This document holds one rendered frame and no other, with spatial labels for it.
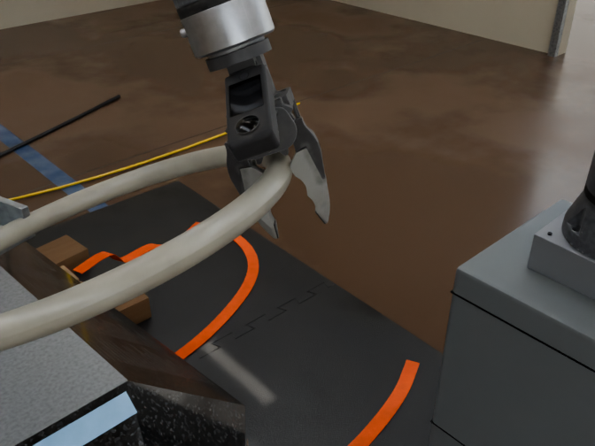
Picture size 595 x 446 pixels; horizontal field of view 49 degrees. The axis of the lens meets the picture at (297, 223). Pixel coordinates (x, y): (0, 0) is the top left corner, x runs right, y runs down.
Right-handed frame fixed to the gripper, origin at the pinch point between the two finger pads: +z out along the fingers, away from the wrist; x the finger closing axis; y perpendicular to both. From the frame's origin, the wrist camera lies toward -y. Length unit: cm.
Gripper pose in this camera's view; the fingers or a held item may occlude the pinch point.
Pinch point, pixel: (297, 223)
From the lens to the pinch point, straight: 73.5
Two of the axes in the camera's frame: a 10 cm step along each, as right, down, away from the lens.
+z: 3.3, 8.9, 3.2
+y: 0.6, -3.5, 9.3
